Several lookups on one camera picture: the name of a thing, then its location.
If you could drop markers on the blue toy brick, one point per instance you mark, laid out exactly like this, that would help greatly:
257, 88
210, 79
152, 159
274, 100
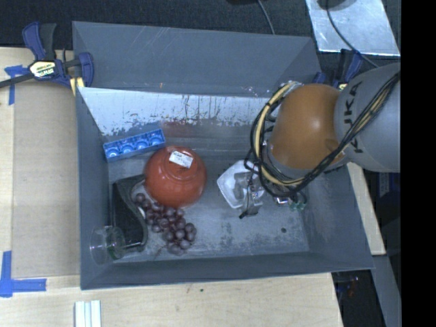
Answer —
134, 145

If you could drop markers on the clear glass cup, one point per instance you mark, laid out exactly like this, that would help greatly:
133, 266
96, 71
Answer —
105, 244

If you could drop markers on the white plastic container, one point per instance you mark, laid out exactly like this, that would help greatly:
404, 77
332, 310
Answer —
227, 186

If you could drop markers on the purple toy grapes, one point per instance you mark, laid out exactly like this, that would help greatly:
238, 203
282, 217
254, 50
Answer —
173, 225

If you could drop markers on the red-orange round pot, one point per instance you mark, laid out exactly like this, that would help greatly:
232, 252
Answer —
173, 179

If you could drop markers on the grey metal bin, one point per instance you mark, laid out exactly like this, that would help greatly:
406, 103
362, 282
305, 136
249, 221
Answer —
238, 237

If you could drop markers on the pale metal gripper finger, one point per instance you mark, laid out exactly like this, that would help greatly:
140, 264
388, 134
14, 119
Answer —
244, 184
254, 203

